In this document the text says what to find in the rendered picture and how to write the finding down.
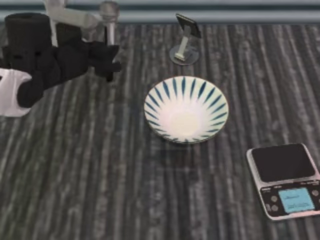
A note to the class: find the phone on metal stand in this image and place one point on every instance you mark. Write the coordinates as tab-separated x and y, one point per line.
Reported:
186	41

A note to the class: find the blue striped white bowl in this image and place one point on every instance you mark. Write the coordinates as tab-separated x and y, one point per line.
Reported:
186	110

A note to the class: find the silver digital pocket scale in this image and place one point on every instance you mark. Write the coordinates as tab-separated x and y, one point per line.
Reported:
287	180

